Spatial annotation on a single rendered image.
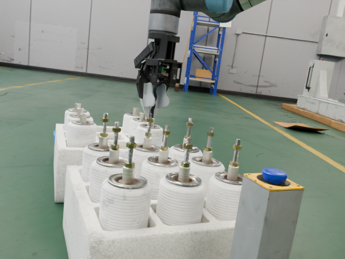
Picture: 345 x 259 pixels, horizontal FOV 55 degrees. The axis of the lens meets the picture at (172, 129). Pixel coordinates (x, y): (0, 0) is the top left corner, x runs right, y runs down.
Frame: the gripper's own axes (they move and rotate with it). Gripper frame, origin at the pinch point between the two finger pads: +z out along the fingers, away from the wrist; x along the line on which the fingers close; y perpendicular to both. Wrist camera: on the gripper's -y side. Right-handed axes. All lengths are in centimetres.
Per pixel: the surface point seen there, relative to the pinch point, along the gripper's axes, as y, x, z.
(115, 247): 28.5, -20.8, 18.6
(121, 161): 10.3, -12.0, 9.5
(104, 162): 10.7, -16.3, 9.4
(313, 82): -217, 401, -12
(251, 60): -424, 485, -42
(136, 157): 3.0, -4.2, 11.3
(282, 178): 44.0, -0.8, 2.3
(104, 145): -0.5, -11.7, 8.7
